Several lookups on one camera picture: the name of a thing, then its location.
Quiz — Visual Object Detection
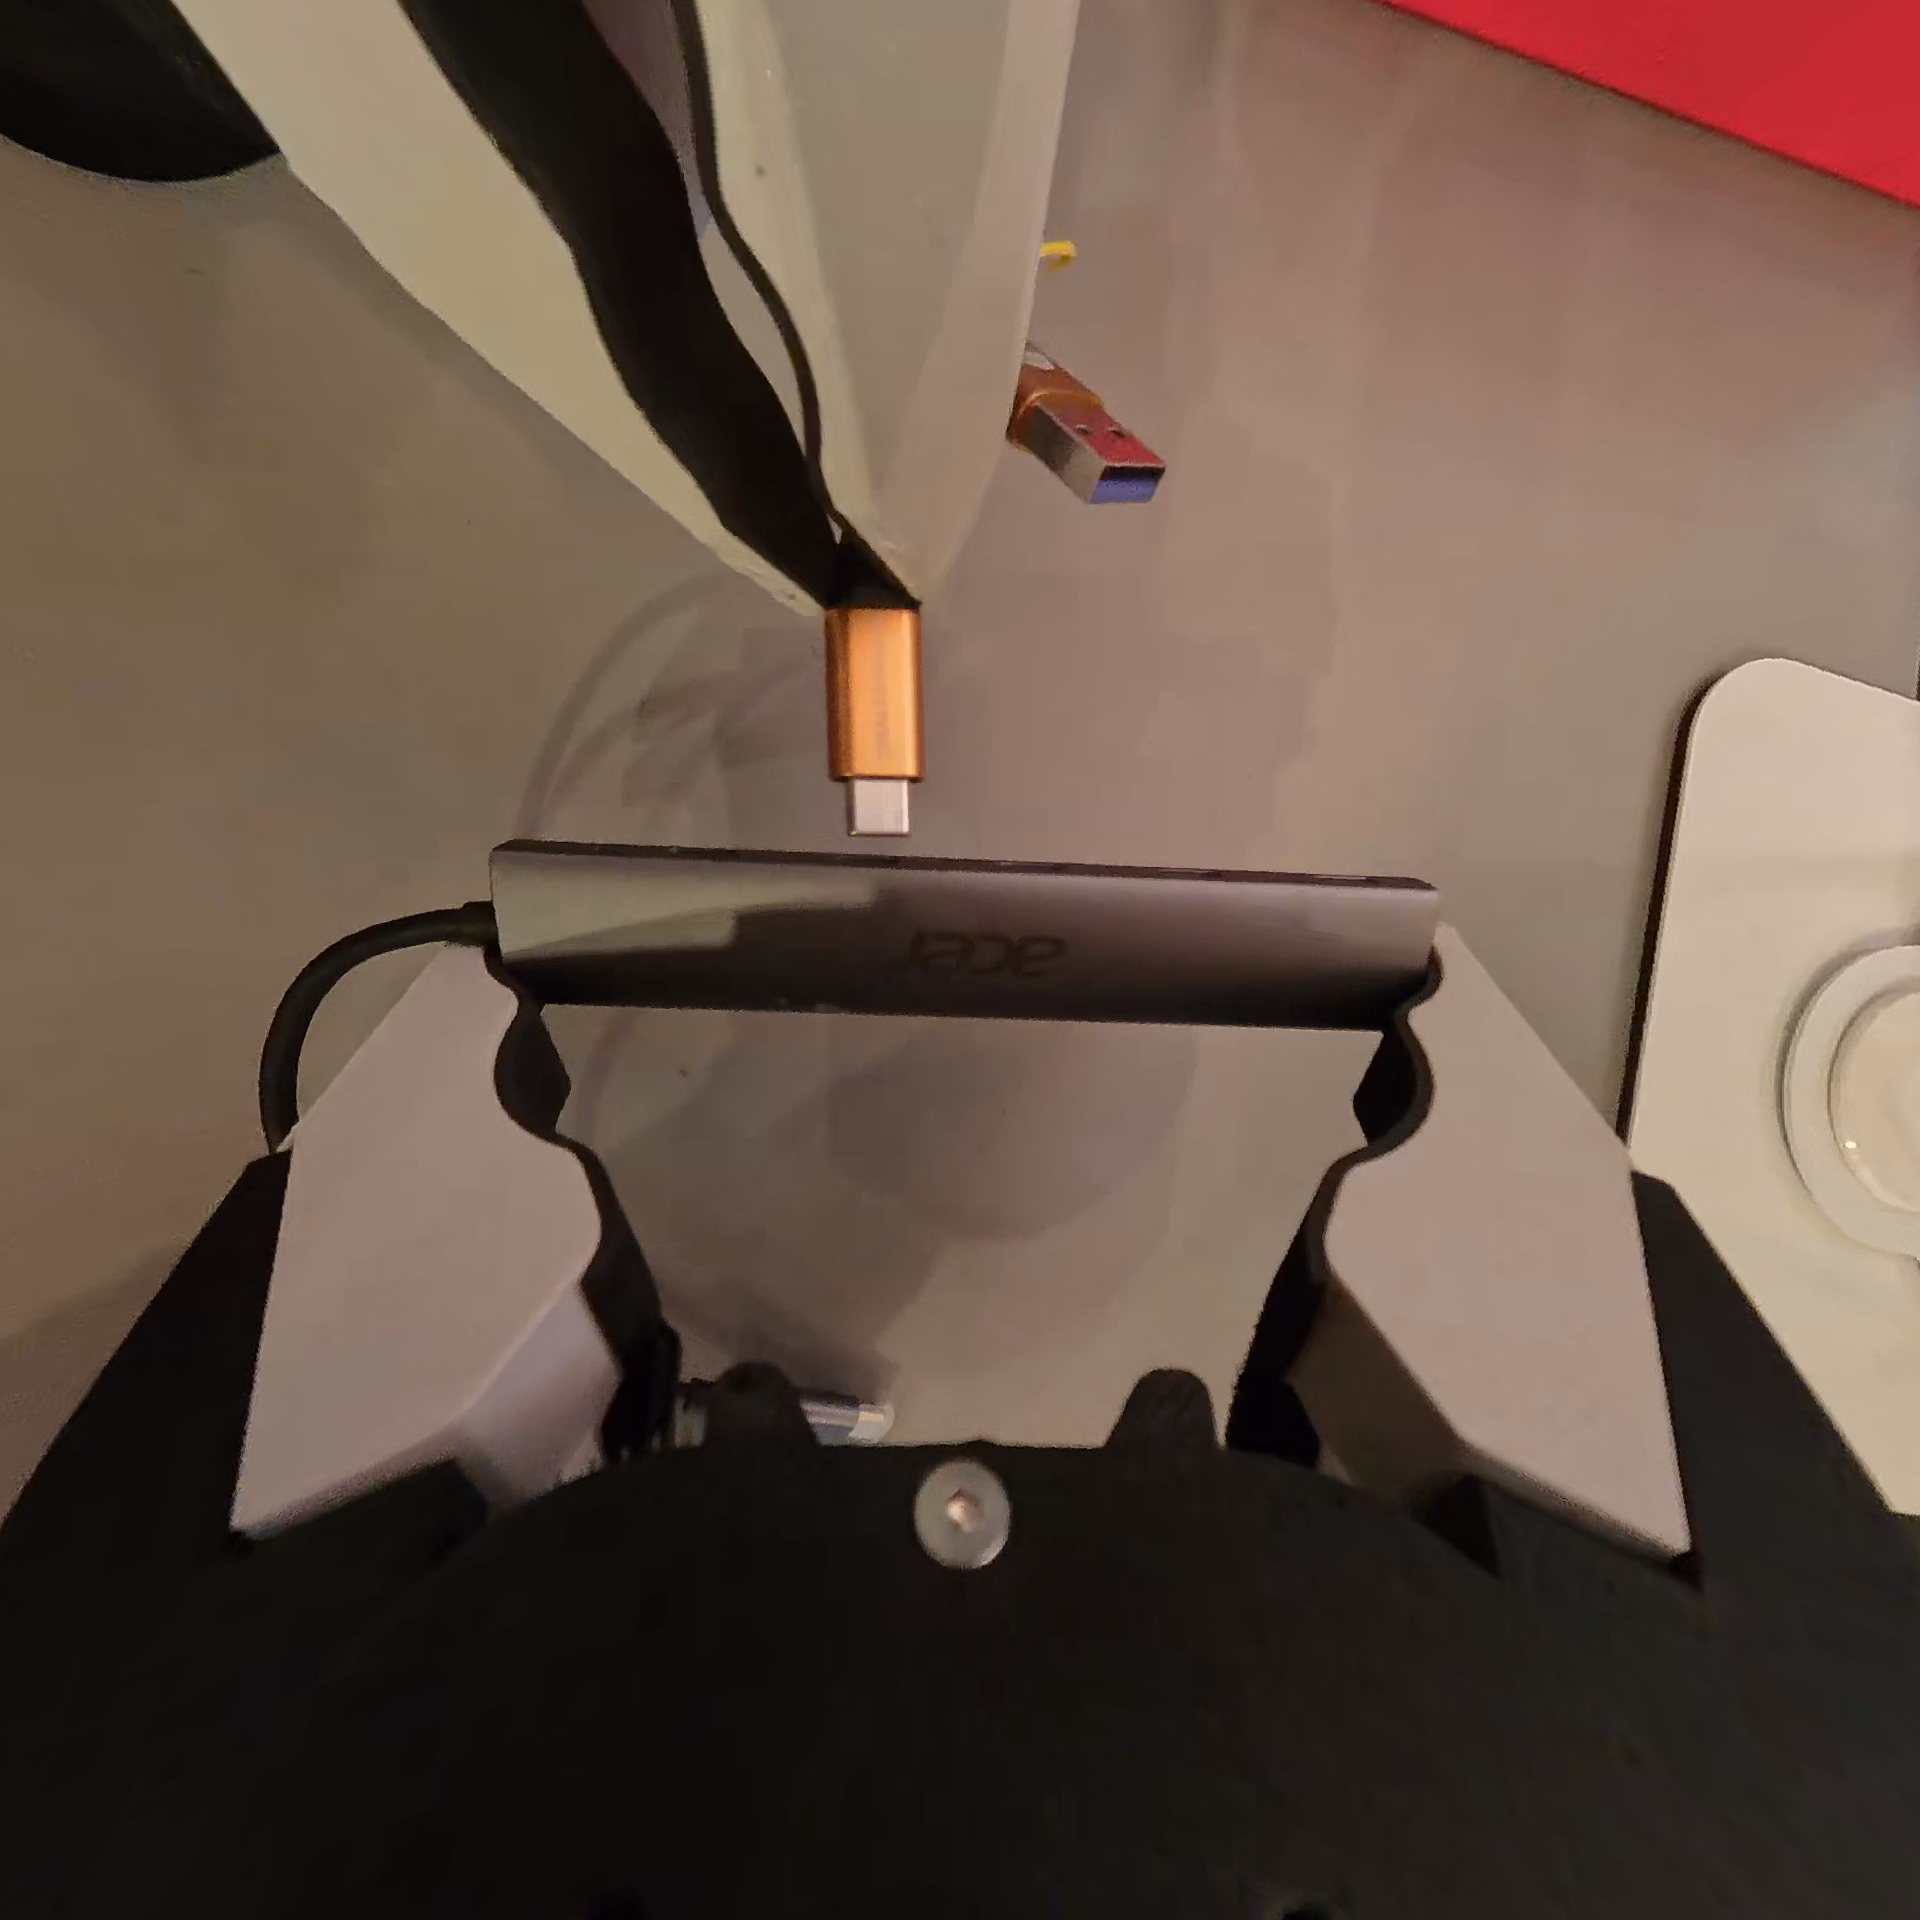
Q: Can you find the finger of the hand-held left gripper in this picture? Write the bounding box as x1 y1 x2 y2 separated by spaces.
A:
684 0 1087 606
169 0 845 612

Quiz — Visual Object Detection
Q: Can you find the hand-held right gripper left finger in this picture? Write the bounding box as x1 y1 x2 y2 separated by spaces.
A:
231 953 676 1548

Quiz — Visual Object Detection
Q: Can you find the red plastic bin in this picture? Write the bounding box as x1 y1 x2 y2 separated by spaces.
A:
1373 0 1920 204

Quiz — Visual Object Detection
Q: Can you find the white stand base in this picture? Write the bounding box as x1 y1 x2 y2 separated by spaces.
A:
1616 659 1920 1525

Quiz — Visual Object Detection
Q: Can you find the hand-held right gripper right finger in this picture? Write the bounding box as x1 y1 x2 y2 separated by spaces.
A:
1229 926 1702 1563

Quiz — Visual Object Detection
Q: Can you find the black hub cable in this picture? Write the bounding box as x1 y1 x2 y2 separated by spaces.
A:
258 902 897 1451

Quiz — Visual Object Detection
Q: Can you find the grey usb hub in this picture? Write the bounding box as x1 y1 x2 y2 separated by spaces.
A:
487 837 1443 1034

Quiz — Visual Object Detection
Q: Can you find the black cable with orange plugs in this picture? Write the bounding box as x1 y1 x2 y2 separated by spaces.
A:
662 0 1172 837

